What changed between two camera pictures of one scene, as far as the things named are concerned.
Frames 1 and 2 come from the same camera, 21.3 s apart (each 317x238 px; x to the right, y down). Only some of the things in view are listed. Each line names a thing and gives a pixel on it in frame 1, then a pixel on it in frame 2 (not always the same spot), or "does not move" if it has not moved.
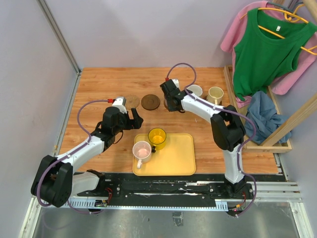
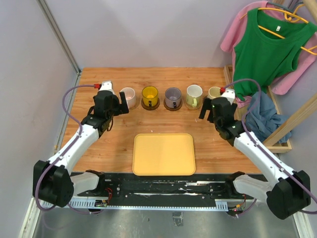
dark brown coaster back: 150,102 does not move
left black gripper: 135,123 → 124,107
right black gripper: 170,108 → 207,102
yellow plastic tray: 177,158 does not move
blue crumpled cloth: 267,121 does not move
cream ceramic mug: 215,94 does not move
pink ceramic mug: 142,151 → 130,95
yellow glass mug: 157,137 → 150,95
